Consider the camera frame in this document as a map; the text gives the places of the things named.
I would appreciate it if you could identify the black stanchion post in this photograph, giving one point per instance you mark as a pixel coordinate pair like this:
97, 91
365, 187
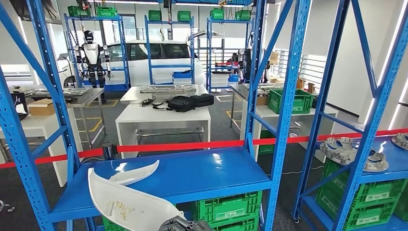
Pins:
109, 151

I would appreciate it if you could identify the black hard case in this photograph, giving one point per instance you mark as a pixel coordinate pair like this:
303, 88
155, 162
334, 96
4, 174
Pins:
202, 100

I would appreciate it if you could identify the crumpled white wrap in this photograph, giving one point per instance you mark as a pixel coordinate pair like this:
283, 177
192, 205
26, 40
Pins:
293, 135

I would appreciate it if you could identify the blue steel shelf rack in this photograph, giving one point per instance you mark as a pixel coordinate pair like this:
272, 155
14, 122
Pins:
95, 17
208, 47
191, 172
398, 162
170, 66

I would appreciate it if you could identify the blue plastic bin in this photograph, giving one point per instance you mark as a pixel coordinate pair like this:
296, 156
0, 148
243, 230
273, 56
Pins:
233, 78
182, 75

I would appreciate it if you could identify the small brown cardboard box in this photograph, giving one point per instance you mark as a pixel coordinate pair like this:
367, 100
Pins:
311, 88

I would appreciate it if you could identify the white car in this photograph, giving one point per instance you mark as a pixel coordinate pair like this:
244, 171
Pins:
137, 73

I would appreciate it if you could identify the white part with orange writing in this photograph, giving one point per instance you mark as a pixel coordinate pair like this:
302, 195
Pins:
127, 204

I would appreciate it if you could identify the black shoulder bag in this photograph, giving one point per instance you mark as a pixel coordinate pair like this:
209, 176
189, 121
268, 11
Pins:
181, 104

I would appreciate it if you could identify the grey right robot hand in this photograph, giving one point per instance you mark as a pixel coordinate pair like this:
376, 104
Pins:
181, 224

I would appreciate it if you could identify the white curved plastic part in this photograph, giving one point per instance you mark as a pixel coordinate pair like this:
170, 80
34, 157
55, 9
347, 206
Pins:
137, 175

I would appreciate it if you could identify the white table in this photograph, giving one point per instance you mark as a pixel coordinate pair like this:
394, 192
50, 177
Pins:
159, 116
331, 112
38, 124

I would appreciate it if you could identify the grey metal panel part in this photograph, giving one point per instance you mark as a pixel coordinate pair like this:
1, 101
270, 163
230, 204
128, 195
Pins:
73, 91
169, 89
271, 86

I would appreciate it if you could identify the round grey metal casting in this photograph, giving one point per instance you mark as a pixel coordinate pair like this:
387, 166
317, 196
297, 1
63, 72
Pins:
338, 151
401, 142

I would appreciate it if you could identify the dark hanging panel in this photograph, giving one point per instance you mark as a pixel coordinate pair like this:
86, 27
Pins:
47, 12

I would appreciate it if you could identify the grey lamp stand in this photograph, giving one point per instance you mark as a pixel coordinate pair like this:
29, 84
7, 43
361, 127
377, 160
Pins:
62, 57

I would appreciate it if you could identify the open brown cardboard box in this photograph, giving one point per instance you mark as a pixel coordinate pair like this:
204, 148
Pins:
300, 84

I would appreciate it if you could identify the black and white humanoid robot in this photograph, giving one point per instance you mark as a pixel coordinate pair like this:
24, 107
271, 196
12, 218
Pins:
242, 62
91, 54

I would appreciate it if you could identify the red barrier belt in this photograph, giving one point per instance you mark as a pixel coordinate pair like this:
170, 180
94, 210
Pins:
178, 146

